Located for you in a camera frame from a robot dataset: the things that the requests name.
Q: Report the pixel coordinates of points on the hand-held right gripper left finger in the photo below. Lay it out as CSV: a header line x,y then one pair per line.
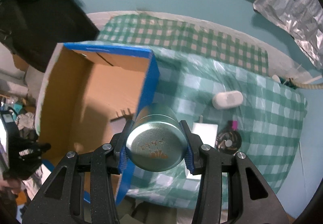
x,y
123,161

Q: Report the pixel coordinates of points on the pile of clutter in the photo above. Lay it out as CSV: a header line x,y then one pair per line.
x,y
24,119

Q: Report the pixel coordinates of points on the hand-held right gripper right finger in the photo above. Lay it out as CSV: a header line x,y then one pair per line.
x,y
189,161

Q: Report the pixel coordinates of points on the black cloth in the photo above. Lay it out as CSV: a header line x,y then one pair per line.
x,y
37,19

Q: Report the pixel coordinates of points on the blue cardboard box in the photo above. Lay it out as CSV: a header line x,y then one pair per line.
x,y
83,93

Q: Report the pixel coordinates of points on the round teal metal tin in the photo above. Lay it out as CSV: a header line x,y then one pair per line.
x,y
156,143

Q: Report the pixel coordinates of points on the green checkered tablecloth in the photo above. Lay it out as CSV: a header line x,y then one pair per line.
x,y
252,113

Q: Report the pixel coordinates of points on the white oval case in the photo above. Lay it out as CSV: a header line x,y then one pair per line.
x,y
227,99

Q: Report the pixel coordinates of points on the black round spool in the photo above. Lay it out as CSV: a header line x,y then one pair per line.
x,y
228,140

